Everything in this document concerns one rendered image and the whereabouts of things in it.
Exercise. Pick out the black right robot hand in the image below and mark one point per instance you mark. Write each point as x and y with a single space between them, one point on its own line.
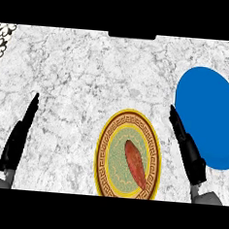
189 151

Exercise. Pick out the blue plate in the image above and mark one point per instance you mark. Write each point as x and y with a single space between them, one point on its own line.
210 117

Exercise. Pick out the yellow patterned plate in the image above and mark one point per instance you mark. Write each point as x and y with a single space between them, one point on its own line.
116 158

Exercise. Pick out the reddish brown sweet potato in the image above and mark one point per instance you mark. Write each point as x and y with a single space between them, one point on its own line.
135 163

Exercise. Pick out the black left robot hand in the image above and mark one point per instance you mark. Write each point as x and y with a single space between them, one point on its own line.
16 141

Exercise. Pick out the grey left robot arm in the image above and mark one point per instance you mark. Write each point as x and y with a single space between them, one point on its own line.
0 179

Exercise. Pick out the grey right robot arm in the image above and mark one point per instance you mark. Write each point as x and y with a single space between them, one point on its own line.
204 196

